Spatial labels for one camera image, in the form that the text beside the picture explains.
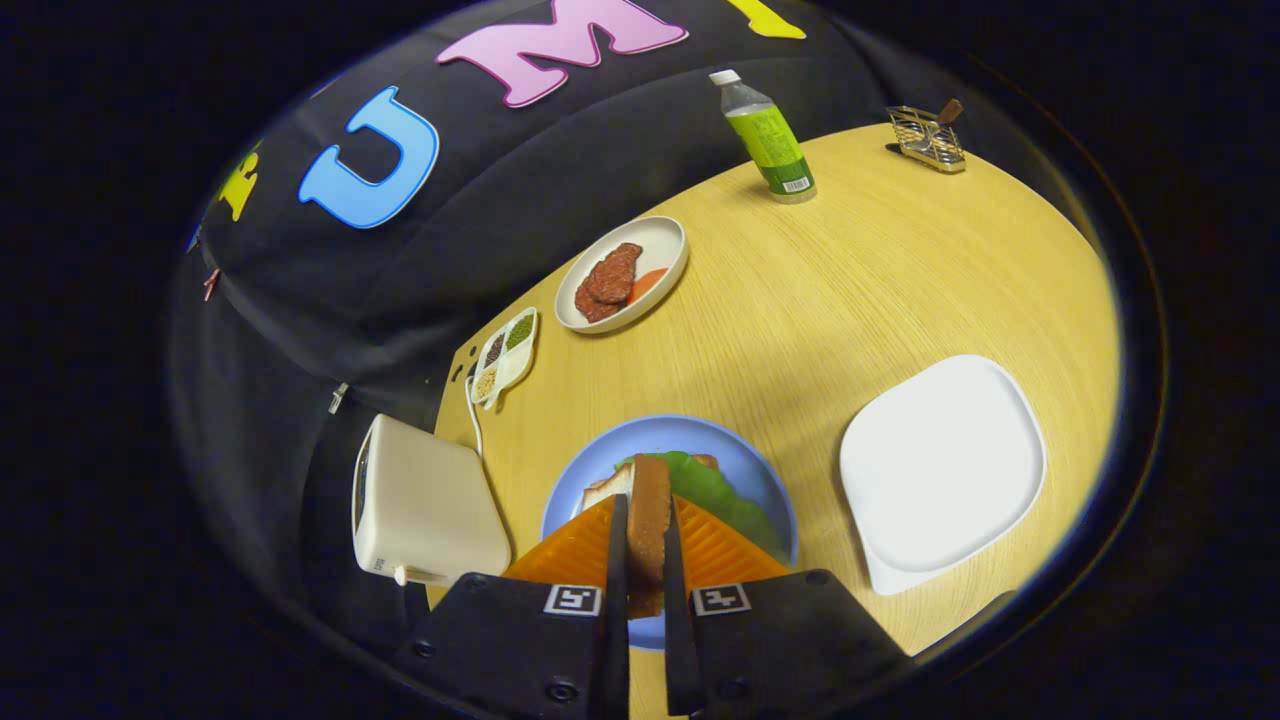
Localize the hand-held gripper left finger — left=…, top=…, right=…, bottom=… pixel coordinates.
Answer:
left=395, top=493, right=632, bottom=720

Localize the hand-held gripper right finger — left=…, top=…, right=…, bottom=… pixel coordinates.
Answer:
left=662, top=497, right=914, bottom=719

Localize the toasted bread slice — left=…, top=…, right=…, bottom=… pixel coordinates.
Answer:
left=580, top=453, right=673, bottom=621

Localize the green lettuce leaf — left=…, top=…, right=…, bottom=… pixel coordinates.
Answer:
left=613, top=450, right=786, bottom=561

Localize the blue round plate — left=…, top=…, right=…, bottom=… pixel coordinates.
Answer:
left=541, top=415, right=799, bottom=651

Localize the white toaster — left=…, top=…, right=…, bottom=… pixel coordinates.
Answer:
left=351, top=413, right=513, bottom=588

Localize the white sectioned bean dish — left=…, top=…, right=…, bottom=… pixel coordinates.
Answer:
left=469, top=306, right=540, bottom=412

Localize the white square plate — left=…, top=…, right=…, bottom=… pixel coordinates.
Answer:
left=838, top=354, right=1048, bottom=597

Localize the brown meat slice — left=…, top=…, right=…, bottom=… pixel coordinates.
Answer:
left=585, top=243, right=644, bottom=305
left=573, top=280, right=621, bottom=324

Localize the white round plate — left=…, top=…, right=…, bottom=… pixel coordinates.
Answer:
left=553, top=215, right=690, bottom=334

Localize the green label water bottle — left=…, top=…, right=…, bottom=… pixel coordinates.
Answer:
left=709, top=68, right=818, bottom=205

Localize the metal wire rack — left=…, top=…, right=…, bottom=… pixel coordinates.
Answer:
left=885, top=98, right=969, bottom=175

